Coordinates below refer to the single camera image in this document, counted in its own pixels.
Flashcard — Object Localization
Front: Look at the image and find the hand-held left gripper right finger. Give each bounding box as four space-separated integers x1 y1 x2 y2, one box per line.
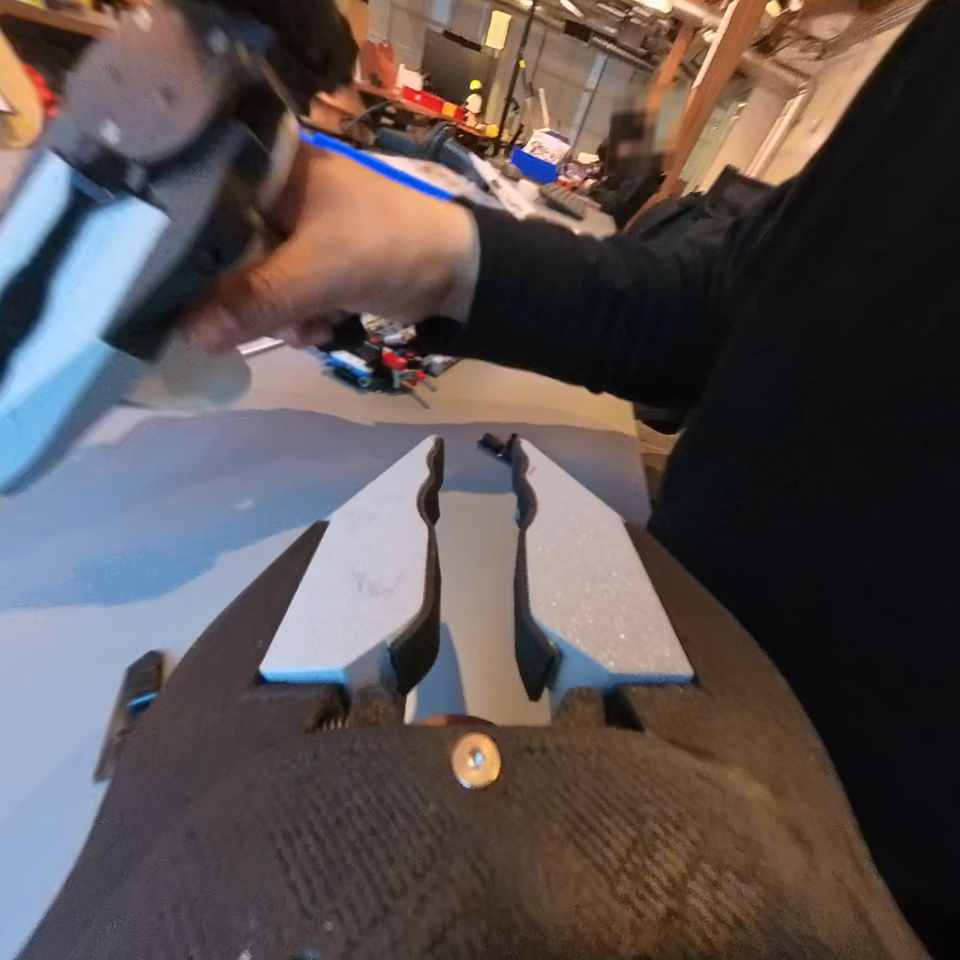
508 432 696 704

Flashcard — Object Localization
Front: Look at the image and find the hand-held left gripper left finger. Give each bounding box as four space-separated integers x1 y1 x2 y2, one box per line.
258 433 447 697

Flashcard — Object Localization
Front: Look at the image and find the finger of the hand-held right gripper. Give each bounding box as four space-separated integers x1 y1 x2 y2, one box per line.
0 150 84 331
0 183 175 498

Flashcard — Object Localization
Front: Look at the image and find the toy brick car chassis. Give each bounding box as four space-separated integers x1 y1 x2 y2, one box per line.
321 313 440 410

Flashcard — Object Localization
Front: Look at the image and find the person's right forearm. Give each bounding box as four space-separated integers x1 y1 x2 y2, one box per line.
416 168 759 440

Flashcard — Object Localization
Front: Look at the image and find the grey desk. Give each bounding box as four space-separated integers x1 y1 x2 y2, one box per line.
0 341 654 960

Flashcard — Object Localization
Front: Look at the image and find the person's right hand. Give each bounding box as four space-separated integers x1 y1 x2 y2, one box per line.
180 141 483 355

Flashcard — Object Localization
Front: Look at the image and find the person's black-clothed torso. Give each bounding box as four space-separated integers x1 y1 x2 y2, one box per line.
622 0 960 960

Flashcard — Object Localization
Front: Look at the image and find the blue storage crate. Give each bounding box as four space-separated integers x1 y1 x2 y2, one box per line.
510 144 562 186

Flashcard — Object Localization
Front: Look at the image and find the black tripod pole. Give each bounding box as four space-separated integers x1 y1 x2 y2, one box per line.
504 0 543 147

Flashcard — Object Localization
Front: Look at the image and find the black keyboard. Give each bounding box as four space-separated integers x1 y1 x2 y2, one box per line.
538 182 597 221

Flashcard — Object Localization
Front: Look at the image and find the wooden post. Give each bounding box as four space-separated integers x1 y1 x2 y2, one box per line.
652 0 775 198

